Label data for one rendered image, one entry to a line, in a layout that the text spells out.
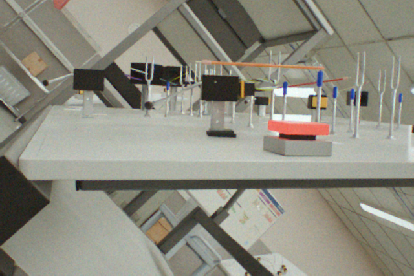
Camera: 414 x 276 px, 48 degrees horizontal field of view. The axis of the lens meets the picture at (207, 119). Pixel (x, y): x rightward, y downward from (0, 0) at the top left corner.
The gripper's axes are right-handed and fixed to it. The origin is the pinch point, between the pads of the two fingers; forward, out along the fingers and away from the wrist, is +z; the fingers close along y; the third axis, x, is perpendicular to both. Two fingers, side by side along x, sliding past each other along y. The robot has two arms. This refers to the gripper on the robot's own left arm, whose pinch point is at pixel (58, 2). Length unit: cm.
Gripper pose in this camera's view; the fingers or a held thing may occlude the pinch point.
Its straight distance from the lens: 103.2
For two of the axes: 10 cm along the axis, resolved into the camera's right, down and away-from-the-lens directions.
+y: -2.9, -0.8, 9.5
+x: -9.0, -3.2, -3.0
